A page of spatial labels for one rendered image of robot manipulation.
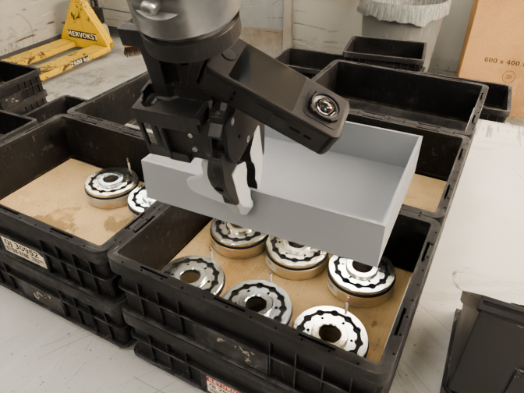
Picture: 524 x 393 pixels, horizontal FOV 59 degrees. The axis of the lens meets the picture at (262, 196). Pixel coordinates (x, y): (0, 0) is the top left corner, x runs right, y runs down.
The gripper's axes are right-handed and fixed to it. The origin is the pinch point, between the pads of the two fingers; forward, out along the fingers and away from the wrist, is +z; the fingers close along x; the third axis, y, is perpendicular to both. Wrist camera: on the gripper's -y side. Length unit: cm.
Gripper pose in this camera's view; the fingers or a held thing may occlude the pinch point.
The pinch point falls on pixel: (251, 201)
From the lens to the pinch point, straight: 46.9
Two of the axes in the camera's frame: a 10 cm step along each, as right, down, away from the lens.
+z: 1.1, 6.3, 7.7
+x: -3.5, 7.5, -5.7
